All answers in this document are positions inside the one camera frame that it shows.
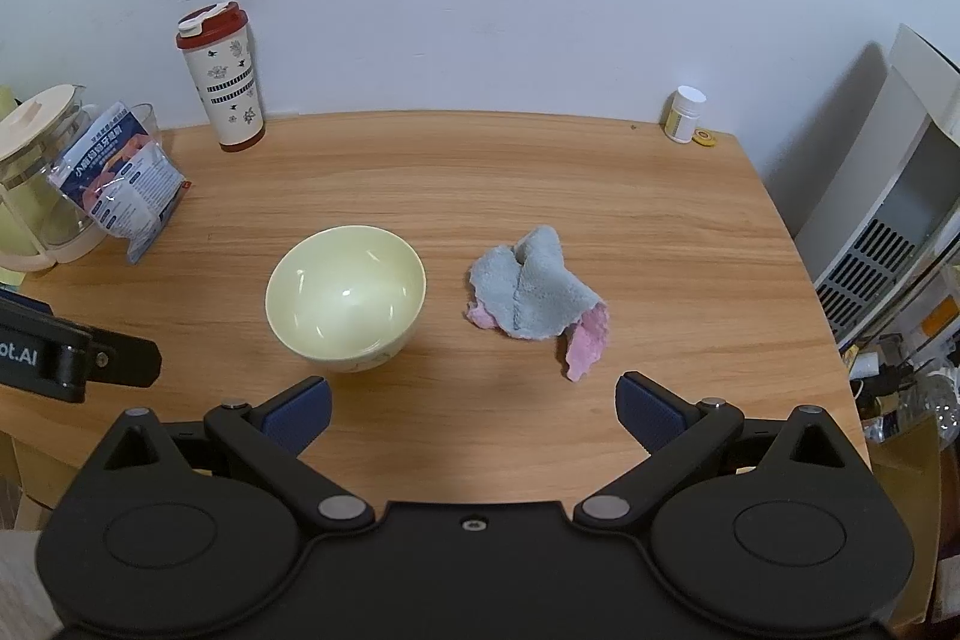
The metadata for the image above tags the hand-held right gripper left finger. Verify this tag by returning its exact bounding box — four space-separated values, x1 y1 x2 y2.
101 376 376 532

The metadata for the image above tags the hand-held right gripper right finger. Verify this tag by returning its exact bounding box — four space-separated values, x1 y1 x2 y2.
574 371 863 530

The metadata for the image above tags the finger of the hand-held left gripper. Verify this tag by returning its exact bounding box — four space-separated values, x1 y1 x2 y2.
86 328 163 387

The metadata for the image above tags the pale yellow bowl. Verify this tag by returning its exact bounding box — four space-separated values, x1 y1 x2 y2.
265 225 427 374

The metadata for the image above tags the grey and pink cloth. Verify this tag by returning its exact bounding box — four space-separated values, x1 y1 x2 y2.
468 225 610 383

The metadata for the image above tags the glass kettle with cream lid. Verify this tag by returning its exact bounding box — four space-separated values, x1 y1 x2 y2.
0 83 125 275

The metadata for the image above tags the blue and white packet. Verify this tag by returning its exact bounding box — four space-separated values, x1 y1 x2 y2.
46 100 188 266

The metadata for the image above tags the clear glass cup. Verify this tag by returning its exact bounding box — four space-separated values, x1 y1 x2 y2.
120 102 164 155

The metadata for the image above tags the brown cardboard box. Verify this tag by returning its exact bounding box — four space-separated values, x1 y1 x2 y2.
868 416 943 627

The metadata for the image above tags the clear plastic bottle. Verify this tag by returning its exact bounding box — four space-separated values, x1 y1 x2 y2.
892 366 960 442

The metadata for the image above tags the white tumbler with red lid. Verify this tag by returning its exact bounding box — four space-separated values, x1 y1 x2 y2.
176 1 268 153

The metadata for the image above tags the white pill bottle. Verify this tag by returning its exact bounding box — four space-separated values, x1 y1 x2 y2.
664 86 707 145

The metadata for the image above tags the white appliance with vents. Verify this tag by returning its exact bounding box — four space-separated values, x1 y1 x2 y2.
793 23 960 345

